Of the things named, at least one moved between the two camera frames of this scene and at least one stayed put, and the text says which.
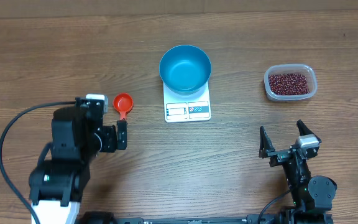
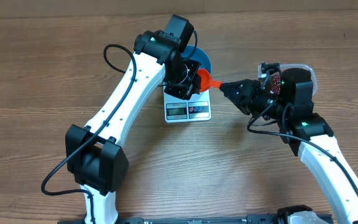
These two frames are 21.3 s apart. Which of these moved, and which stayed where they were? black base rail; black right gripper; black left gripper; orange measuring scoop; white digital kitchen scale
Moved: black left gripper; orange measuring scoop; black right gripper
Stayed: black base rail; white digital kitchen scale
